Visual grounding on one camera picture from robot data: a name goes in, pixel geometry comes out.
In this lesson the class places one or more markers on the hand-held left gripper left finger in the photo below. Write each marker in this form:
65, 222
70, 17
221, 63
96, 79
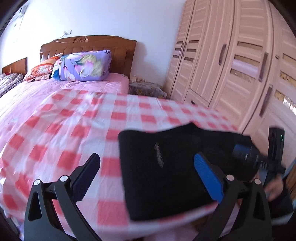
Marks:
86, 177

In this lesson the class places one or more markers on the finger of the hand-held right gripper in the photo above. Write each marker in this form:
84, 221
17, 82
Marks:
245, 154

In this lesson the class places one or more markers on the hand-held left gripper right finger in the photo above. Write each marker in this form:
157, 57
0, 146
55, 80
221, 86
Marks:
209, 177

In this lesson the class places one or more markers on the black pants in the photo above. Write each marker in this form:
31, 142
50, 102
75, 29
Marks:
175, 171

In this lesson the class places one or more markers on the person's right hand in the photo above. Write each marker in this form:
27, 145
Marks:
275, 188

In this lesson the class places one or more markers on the red white checkered cloth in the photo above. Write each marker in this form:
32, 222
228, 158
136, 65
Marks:
69, 129

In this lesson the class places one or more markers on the pink bed sheet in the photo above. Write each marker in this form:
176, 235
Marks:
69, 84

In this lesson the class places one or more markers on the light wooden wardrobe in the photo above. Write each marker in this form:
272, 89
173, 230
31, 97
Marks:
231, 58

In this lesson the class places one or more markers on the cloth-covered nightstand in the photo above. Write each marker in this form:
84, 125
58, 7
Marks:
148, 90

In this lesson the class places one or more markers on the small white jar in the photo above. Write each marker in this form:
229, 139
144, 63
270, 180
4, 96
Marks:
133, 80

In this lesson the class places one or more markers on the purple floral pillow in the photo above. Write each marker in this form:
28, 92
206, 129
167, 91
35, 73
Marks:
81, 66

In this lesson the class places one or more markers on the orange floral pillow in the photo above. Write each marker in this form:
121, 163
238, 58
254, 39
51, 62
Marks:
39, 72

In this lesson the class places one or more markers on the grey patterned blanket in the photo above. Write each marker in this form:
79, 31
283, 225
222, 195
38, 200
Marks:
9, 82

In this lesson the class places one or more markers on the wooden bed headboard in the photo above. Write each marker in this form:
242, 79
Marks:
97, 46

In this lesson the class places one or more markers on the small wooden headboard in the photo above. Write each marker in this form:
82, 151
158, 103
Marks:
15, 66

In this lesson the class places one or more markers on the white air conditioner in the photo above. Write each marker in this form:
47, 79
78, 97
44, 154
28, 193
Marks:
22, 7

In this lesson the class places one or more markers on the white wall socket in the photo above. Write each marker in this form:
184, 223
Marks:
67, 31

